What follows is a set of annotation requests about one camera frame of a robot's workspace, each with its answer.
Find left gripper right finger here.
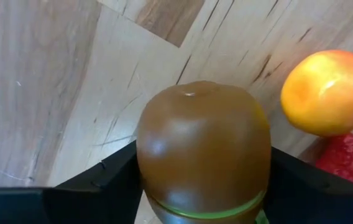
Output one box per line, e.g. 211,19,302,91
262,146,353,224

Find brown kiwi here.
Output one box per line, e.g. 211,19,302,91
135,80,272,224

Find orange peach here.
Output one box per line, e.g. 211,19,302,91
280,49,353,138

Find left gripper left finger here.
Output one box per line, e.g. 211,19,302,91
0,140,144,224

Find red strawberry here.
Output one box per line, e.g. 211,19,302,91
315,133,353,190

